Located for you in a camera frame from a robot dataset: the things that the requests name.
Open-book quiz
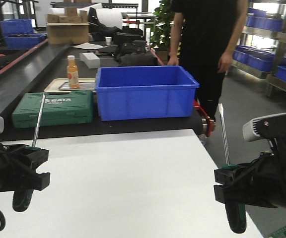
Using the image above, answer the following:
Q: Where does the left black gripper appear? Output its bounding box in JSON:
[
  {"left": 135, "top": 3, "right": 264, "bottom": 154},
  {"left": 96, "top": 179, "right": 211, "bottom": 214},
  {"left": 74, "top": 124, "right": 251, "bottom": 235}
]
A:
[{"left": 0, "top": 143, "right": 50, "bottom": 192}]

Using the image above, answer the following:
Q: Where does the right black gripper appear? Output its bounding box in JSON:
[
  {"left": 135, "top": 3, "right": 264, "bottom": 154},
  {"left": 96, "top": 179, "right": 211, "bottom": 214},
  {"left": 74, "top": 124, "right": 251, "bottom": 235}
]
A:
[{"left": 214, "top": 158, "right": 286, "bottom": 208}]

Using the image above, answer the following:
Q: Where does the green-handled screwdriver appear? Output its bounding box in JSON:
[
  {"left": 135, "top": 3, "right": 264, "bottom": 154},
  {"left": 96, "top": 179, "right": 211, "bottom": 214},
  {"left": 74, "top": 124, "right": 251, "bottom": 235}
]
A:
[
  {"left": 12, "top": 92, "right": 46, "bottom": 212},
  {"left": 218, "top": 103, "right": 247, "bottom": 234}
]

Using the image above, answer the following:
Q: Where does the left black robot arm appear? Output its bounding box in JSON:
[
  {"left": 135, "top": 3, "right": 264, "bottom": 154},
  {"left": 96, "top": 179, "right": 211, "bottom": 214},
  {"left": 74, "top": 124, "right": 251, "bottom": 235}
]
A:
[{"left": 0, "top": 143, "right": 50, "bottom": 231}]

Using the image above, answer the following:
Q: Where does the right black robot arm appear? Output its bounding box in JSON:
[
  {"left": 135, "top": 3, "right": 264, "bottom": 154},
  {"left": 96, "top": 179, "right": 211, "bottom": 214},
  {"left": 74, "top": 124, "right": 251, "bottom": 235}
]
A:
[{"left": 214, "top": 138, "right": 286, "bottom": 234}]

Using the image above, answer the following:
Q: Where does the beige plastic tray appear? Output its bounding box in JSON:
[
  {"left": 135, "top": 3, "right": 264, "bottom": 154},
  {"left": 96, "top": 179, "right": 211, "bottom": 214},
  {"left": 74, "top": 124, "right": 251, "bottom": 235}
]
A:
[{"left": 44, "top": 78, "right": 95, "bottom": 94}]

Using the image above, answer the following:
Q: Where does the grey metal tray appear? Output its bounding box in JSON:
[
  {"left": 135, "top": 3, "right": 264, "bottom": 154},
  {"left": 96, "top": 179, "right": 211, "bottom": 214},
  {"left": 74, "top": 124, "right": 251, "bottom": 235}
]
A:
[{"left": 59, "top": 82, "right": 95, "bottom": 91}]

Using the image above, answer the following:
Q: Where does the person's hand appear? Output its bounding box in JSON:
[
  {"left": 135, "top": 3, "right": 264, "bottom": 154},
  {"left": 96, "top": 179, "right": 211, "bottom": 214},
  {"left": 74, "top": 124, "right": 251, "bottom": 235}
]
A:
[{"left": 217, "top": 52, "right": 233, "bottom": 73}]

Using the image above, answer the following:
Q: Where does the green SATA tool case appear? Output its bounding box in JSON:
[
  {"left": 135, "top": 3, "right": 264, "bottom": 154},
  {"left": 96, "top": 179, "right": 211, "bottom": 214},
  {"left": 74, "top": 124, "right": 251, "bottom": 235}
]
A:
[{"left": 12, "top": 90, "right": 93, "bottom": 128}]

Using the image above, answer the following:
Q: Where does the orange juice bottle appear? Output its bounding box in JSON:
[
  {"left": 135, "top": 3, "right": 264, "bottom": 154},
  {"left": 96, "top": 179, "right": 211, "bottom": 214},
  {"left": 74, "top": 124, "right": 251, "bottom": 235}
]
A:
[{"left": 67, "top": 55, "right": 80, "bottom": 89}]

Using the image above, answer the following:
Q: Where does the metal storage shelf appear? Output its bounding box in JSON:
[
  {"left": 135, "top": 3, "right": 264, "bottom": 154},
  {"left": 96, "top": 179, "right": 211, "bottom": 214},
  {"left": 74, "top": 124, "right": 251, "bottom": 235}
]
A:
[{"left": 229, "top": 0, "right": 286, "bottom": 98}]

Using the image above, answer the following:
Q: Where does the blue crate on left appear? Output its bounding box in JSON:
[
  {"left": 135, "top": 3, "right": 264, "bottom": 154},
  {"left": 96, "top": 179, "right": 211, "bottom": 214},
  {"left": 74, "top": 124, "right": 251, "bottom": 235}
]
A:
[{"left": 0, "top": 19, "right": 46, "bottom": 49}]

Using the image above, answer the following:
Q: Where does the white rectangular box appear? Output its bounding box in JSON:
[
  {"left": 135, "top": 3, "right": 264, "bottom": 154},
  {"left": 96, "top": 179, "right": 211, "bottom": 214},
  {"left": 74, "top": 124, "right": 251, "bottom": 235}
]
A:
[{"left": 79, "top": 53, "right": 100, "bottom": 69}]

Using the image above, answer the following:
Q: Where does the large cardboard box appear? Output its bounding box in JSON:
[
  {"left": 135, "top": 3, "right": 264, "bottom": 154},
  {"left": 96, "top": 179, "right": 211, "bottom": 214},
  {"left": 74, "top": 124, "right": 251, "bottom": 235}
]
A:
[{"left": 46, "top": 23, "right": 89, "bottom": 45}]

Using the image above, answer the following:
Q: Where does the large blue plastic bin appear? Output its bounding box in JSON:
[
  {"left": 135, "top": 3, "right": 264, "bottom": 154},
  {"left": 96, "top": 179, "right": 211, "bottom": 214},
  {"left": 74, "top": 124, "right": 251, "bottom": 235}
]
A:
[{"left": 95, "top": 66, "right": 200, "bottom": 121}]

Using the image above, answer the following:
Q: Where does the person in black clothes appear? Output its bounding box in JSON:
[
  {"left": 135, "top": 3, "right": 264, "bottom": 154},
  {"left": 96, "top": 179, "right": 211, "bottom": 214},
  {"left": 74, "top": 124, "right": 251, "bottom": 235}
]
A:
[{"left": 168, "top": 0, "right": 248, "bottom": 119}]

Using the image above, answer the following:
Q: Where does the white paper cup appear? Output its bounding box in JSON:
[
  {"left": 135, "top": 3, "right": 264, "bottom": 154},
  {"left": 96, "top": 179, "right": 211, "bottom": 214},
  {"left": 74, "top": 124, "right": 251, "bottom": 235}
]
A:
[{"left": 105, "top": 37, "right": 112, "bottom": 46}]

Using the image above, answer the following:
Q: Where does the dark grey bag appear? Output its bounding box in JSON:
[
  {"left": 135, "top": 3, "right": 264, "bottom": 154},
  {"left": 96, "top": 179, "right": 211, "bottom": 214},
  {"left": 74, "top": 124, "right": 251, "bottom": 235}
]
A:
[{"left": 114, "top": 43, "right": 158, "bottom": 66}]

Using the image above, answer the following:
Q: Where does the green potted plant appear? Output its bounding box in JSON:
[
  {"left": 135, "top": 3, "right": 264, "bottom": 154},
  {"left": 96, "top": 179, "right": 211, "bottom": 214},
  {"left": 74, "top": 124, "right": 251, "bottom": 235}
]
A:
[{"left": 150, "top": 0, "right": 174, "bottom": 50}]

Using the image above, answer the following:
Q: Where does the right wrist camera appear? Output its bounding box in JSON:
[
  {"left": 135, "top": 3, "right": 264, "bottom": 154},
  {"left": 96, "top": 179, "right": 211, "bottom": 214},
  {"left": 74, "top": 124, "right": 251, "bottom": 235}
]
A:
[{"left": 242, "top": 113, "right": 286, "bottom": 142}]

